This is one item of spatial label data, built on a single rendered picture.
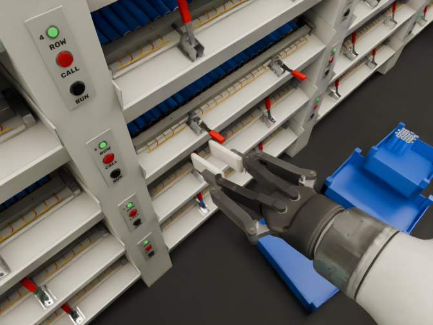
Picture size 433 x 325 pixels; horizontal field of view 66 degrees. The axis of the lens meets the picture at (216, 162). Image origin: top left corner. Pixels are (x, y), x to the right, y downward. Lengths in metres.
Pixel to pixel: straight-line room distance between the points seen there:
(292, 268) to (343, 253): 0.75
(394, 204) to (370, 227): 0.96
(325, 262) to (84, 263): 0.56
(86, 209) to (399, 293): 0.50
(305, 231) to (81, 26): 0.34
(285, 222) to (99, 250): 0.50
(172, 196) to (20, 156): 0.43
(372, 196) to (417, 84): 0.71
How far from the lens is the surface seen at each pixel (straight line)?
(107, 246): 0.82
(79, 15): 0.42
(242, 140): 0.94
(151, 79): 0.55
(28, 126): 0.52
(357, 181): 1.34
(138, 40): 0.57
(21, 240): 0.66
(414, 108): 1.71
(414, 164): 1.45
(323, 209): 0.40
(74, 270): 0.82
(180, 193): 0.85
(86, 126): 0.50
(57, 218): 0.66
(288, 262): 1.13
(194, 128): 0.70
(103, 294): 0.99
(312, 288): 1.12
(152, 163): 0.67
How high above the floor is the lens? 1.05
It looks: 55 degrees down
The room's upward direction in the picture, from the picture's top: straight up
